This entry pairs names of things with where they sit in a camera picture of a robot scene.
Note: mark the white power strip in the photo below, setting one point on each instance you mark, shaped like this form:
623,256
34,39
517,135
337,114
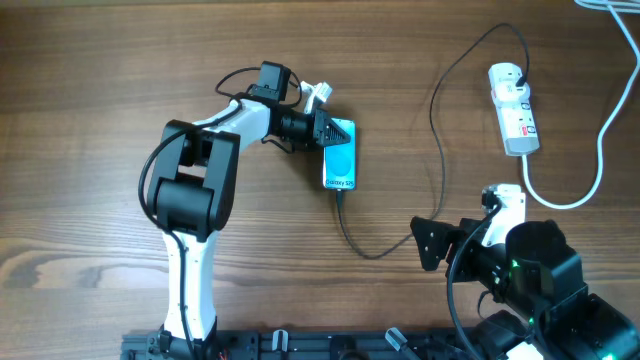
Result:
516,121

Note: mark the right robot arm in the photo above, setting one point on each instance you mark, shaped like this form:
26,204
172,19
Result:
540,277

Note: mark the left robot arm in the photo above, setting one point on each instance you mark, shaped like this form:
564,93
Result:
187,188

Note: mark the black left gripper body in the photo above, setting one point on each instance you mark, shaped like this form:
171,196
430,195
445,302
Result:
319,128

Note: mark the white USB charger plug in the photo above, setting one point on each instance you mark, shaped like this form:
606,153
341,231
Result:
508,92

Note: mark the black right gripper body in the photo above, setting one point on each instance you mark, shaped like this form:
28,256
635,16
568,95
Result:
454,250

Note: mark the blue Galaxy smartphone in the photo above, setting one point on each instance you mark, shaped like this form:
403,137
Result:
339,162

